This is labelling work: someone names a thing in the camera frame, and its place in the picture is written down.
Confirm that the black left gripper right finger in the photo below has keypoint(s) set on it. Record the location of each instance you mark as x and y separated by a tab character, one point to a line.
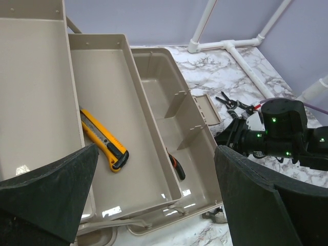
265	207

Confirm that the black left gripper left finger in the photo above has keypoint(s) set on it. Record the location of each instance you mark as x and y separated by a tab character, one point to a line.
45	206

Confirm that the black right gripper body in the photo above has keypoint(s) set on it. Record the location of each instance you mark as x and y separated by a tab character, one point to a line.
241	139

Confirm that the orange black pliers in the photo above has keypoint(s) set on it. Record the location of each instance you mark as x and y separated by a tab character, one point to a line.
177	166

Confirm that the yellow utility knife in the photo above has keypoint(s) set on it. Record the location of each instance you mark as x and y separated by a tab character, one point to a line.
116	154

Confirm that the beige plastic tool box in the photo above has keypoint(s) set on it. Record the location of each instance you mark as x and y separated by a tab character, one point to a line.
139	95

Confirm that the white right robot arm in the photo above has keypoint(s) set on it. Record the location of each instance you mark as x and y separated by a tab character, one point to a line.
285	135

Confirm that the black handle claw hammer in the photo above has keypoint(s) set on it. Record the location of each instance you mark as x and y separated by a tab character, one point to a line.
216	216

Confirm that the white pvc pipe frame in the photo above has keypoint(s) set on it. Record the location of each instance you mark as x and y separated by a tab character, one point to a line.
292	34

